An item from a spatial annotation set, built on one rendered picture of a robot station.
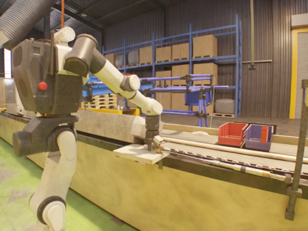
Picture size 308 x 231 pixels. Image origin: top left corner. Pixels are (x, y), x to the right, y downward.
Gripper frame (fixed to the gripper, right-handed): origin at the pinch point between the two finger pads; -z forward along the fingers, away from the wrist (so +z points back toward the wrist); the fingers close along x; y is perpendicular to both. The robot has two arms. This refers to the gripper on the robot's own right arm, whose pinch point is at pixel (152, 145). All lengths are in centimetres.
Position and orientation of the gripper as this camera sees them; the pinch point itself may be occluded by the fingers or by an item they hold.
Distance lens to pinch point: 113.9
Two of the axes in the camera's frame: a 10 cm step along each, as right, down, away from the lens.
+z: 0.0, -9.9, -1.1
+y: -7.9, -0.7, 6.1
